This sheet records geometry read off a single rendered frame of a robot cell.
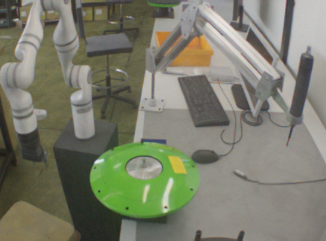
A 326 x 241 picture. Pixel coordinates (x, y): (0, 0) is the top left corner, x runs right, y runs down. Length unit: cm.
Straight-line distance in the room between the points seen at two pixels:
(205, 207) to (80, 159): 61
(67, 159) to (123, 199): 64
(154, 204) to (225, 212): 29
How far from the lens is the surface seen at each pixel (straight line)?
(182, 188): 90
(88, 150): 140
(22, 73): 85
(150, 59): 140
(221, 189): 114
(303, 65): 79
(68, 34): 113
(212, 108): 150
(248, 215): 108
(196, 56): 193
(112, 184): 90
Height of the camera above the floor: 171
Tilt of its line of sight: 33 degrees down
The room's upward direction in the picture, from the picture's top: 2 degrees clockwise
